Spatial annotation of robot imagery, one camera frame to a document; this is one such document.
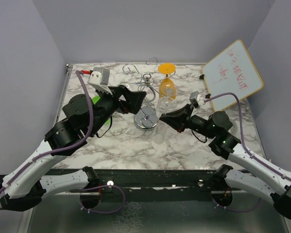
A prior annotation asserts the orange plastic wine glass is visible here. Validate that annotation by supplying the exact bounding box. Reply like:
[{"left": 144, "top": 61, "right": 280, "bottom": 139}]
[{"left": 158, "top": 63, "right": 177, "bottom": 100}]

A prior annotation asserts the clear wine glass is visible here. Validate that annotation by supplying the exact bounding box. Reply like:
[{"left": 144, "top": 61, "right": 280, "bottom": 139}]
[
  {"left": 119, "top": 82, "right": 134, "bottom": 91},
  {"left": 159, "top": 82, "right": 178, "bottom": 109},
  {"left": 152, "top": 96, "right": 179, "bottom": 144}
]

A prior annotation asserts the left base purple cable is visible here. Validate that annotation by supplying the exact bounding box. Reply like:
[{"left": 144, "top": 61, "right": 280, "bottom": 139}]
[{"left": 79, "top": 185, "right": 126, "bottom": 214}]

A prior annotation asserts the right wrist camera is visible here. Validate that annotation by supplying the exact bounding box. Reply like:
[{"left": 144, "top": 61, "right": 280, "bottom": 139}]
[{"left": 189, "top": 91, "right": 211, "bottom": 108}]

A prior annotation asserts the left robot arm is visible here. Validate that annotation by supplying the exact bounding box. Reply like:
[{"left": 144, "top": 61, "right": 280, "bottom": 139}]
[{"left": 0, "top": 85, "right": 146, "bottom": 212}]

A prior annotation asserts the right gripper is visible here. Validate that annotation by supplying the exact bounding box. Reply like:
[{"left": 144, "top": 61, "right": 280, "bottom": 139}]
[{"left": 161, "top": 103, "right": 216, "bottom": 139}]

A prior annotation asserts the chrome wine glass rack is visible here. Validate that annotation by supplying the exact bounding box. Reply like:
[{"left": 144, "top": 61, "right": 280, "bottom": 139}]
[{"left": 122, "top": 56, "right": 165, "bottom": 131}]

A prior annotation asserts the whiteboard with yellow frame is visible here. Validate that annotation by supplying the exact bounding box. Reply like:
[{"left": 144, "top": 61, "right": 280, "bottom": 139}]
[{"left": 202, "top": 39, "right": 264, "bottom": 100}]

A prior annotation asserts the green plastic wine glass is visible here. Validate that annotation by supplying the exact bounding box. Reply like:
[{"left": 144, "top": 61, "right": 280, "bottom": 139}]
[{"left": 92, "top": 96, "right": 111, "bottom": 126}]

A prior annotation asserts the black front table rail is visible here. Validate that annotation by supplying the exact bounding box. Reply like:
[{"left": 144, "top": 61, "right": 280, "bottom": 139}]
[{"left": 43, "top": 168, "right": 236, "bottom": 203}]

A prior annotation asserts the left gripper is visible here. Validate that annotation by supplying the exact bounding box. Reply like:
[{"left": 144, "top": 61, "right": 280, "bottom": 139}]
[{"left": 87, "top": 83, "right": 146, "bottom": 136}]

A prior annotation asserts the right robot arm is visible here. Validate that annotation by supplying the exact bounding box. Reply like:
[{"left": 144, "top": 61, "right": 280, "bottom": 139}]
[{"left": 160, "top": 104, "right": 291, "bottom": 220}]

